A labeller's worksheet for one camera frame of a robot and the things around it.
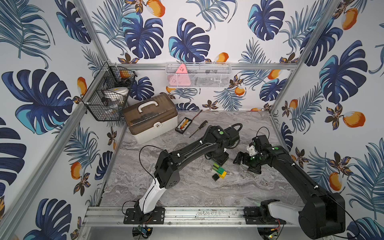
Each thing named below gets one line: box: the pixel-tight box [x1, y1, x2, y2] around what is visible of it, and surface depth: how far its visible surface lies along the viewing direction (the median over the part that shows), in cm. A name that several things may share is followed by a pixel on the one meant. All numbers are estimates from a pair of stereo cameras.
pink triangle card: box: [168, 63, 191, 87], surface depth 92 cm
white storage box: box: [123, 93, 179, 144], surface depth 97 cm
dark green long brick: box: [217, 166, 226, 175], surface depth 86 cm
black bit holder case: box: [175, 117, 193, 135], surface depth 112 cm
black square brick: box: [212, 173, 220, 182], surface depth 87 cm
